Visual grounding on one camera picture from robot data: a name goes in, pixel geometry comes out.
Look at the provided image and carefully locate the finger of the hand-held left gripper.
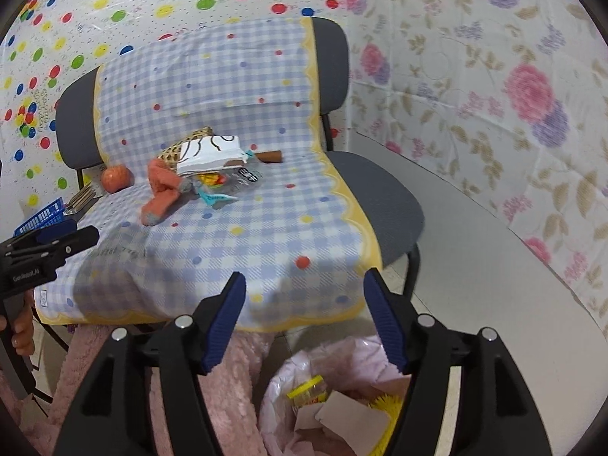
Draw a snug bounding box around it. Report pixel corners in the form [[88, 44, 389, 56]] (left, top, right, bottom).
[[0, 220, 79, 249], [9, 226, 100, 269]]

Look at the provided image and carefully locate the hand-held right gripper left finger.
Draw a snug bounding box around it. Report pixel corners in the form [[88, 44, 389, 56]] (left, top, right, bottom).
[[52, 271, 248, 456]]

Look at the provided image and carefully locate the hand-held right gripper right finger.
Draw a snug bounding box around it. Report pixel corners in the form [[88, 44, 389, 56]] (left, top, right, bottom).
[[362, 267, 554, 456]]

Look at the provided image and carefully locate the pink trash bag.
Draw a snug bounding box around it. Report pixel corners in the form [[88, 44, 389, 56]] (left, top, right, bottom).
[[259, 335, 419, 456]]

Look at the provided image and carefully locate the yellow mesh bag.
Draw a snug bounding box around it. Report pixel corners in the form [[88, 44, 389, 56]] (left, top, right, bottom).
[[367, 387, 405, 445]]

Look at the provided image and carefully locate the large paper piece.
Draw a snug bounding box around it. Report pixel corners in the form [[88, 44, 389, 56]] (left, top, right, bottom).
[[293, 391, 391, 445]]

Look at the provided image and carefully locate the person's left hand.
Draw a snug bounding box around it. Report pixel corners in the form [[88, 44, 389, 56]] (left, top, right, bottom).
[[0, 290, 38, 357]]

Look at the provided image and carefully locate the blue plastic basket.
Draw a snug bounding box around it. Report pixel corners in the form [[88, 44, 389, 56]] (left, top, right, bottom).
[[13, 197, 65, 238]]

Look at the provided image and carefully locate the bundle of wooden sticks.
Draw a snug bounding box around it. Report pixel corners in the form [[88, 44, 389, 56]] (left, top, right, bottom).
[[64, 184, 104, 214]]

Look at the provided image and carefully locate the orange fruit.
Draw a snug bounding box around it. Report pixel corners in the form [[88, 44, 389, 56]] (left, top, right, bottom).
[[101, 165, 134, 195]]

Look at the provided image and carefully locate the blue checked dotted blanket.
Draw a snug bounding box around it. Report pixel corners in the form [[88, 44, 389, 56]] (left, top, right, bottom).
[[34, 17, 383, 333]]

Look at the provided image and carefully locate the orange cloth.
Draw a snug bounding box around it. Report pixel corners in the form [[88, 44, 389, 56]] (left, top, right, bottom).
[[139, 158, 192, 227]]

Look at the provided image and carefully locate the teal wrapper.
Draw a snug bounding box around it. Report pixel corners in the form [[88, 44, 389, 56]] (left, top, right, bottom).
[[198, 190, 237, 209]]

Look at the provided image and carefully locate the beige lattice print packet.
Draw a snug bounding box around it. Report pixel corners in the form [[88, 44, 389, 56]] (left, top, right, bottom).
[[159, 125, 213, 168]]

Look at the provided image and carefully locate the clear colourful print wrapper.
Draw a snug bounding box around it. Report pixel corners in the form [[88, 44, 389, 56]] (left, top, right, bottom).
[[192, 166, 263, 196]]

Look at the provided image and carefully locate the white printed carton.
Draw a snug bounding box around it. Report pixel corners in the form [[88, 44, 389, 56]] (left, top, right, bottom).
[[177, 134, 244, 175]]

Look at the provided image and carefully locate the grey office chair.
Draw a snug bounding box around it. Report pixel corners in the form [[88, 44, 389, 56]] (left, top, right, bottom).
[[28, 16, 425, 343]]

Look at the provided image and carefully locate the floral print plastic sheet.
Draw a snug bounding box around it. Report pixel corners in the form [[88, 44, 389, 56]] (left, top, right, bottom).
[[342, 0, 608, 338]]

